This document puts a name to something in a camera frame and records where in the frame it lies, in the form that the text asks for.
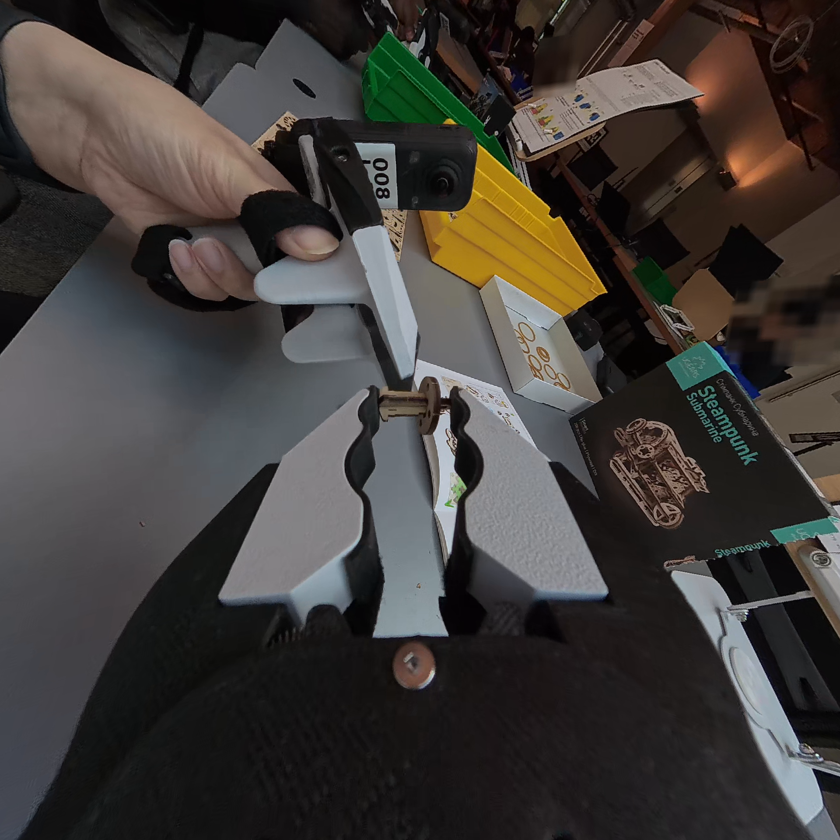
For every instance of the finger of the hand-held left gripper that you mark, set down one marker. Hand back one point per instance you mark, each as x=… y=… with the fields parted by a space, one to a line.
x=387 y=295
x=328 y=338

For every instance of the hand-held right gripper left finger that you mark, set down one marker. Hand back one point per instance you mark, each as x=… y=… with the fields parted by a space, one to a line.
x=302 y=525

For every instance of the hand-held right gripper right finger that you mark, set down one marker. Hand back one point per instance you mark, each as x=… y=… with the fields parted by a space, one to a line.
x=518 y=525

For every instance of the wooden axle gear part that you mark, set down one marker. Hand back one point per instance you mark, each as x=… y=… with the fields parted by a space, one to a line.
x=430 y=403

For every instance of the person's left forearm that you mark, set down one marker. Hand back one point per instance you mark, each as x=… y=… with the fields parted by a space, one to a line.
x=13 y=59

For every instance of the grey desk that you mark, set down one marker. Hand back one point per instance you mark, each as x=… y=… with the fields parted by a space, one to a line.
x=164 y=426

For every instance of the person's left hand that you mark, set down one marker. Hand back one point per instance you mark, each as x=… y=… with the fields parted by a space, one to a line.
x=131 y=131

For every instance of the green plastic bin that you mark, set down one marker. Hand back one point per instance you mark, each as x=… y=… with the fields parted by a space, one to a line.
x=400 y=85

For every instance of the white box with wooden rings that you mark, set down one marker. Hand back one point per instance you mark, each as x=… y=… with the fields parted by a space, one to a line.
x=505 y=302

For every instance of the printed instruction booklet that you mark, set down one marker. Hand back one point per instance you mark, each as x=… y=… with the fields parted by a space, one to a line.
x=485 y=400

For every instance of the yellow plastic bin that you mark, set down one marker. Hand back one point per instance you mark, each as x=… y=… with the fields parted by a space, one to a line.
x=518 y=243

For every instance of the wooden document board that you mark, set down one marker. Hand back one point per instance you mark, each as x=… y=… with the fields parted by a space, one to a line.
x=558 y=151

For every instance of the black puzzle kit box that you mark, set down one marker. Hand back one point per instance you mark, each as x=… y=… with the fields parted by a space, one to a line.
x=656 y=420

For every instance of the paper instruction sheet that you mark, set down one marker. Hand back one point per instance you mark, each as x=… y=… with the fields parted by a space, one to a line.
x=610 y=92

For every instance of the small black object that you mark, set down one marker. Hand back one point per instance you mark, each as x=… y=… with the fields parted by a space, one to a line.
x=584 y=331

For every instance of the small green bin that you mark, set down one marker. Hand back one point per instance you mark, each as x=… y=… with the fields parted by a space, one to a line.
x=653 y=279

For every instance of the person's white t-shirt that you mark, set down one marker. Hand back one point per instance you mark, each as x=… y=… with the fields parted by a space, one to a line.
x=144 y=33

